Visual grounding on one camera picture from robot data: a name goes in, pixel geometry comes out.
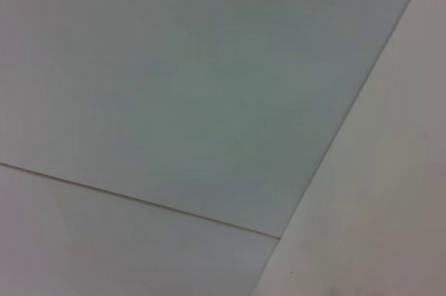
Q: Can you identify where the white backdrop partition panel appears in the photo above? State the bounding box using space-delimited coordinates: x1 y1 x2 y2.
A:
0 0 430 240
0 162 282 296

